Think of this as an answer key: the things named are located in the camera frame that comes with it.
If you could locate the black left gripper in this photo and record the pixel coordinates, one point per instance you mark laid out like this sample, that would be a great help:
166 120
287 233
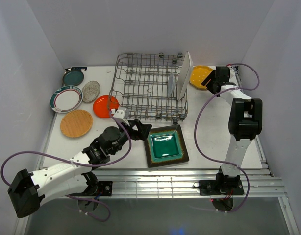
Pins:
143 129

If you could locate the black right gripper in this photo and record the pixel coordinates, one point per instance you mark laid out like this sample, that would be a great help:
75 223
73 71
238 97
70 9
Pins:
209 85

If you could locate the white rectangular plate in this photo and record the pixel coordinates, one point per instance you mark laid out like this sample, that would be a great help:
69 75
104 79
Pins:
184 75

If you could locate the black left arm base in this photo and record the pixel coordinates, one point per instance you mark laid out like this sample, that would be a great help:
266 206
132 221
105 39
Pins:
99 188

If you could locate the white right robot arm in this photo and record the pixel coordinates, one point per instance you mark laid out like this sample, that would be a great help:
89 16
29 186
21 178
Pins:
244 124

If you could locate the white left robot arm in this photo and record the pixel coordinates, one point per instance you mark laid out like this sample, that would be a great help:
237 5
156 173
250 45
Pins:
30 190

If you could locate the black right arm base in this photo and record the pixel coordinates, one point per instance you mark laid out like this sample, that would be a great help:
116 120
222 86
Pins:
212 187

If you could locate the yellow polka dot plate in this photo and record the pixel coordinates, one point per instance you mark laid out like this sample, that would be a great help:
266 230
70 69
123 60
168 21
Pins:
199 74

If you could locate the green square glazed plate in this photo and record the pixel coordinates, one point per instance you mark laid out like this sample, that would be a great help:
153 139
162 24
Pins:
165 146

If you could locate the orange round plate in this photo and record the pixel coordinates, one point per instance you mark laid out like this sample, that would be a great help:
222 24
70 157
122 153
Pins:
103 105

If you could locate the speckled beige oval plate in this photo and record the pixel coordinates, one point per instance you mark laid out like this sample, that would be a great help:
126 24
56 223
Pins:
91 91

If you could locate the woven bamboo round plate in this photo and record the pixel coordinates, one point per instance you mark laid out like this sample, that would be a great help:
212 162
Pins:
76 123

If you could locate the white plate striped rim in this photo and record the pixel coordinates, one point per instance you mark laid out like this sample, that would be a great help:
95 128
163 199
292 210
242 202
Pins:
66 99

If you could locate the dark teal round plate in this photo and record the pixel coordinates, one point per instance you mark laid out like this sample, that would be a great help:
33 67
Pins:
73 77

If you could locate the black label back left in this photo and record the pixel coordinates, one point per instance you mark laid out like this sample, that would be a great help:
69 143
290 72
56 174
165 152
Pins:
76 68

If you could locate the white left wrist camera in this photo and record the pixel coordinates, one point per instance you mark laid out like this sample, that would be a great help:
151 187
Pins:
121 114

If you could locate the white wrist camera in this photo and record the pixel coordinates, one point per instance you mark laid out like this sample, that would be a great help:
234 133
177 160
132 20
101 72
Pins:
121 114
233 71

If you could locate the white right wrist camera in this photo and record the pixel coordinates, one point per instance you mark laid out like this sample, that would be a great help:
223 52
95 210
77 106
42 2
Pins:
233 71

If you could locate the grey wire dish rack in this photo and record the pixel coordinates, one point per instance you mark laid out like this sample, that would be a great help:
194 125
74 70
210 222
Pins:
140 85

